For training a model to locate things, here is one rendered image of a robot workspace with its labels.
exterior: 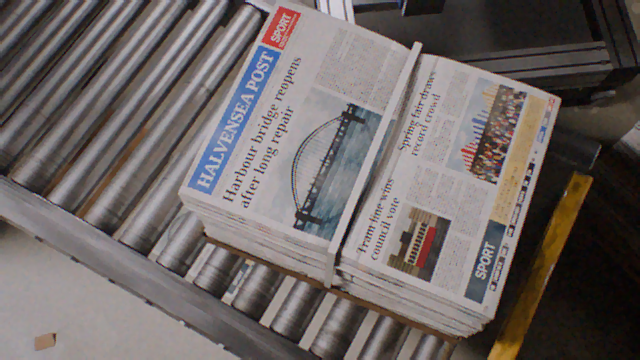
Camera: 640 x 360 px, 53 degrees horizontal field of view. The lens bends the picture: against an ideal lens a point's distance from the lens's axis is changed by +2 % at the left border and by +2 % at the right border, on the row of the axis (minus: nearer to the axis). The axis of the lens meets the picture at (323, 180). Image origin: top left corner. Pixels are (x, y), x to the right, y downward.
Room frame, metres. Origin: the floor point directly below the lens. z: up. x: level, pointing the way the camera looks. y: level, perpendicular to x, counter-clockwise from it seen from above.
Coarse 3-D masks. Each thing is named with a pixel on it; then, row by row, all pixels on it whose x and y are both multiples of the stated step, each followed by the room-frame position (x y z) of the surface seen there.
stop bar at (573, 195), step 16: (576, 176) 0.37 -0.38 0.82; (576, 192) 0.35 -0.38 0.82; (560, 208) 0.32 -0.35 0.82; (576, 208) 0.32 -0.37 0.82; (560, 224) 0.30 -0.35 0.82; (544, 240) 0.27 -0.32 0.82; (560, 240) 0.27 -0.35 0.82; (544, 256) 0.25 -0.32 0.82; (528, 272) 0.22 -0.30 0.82; (544, 272) 0.22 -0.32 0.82; (528, 288) 0.20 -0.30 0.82; (544, 288) 0.20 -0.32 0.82; (512, 304) 0.18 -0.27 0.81; (528, 304) 0.18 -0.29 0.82; (512, 320) 0.15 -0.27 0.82; (528, 320) 0.16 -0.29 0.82; (512, 336) 0.13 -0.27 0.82; (496, 352) 0.11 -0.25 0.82; (512, 352) 0.11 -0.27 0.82
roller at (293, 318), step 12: (300, 288) 0.18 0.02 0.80; (312, 288) 0.18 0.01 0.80; (288, 300) 0.17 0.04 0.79; (300, 300) 0.17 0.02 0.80; (312, 300) 0.17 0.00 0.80; (288, 312) 0.15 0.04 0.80; (300, 312) 0.15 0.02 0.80; (312, 312) 0.15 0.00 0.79; (276, 324) 0.13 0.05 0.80; (288, 324) 0.13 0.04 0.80; (300, 324) 0.13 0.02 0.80; (288, 336) 0.11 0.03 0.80; (300, 336) 0.12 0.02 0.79
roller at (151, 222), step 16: (224, 96) 0.49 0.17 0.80; (208, 128) 0.43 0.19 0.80; (192, 144) 0.40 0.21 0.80; (176, 160) 0.37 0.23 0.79; (192, 160) 0.37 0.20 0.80; (176, 176) 0.34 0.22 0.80; (160, 192) 0.31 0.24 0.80; (176, 192) 0.32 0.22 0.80; (144, 208) 0.29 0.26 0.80; (160, 208) 0.29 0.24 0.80; (176, 208) 0.30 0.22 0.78; (144, 224) 0.26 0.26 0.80; (160, 224) 0.27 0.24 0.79; (128, 240) 0.24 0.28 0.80; (144, 240) 0.24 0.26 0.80
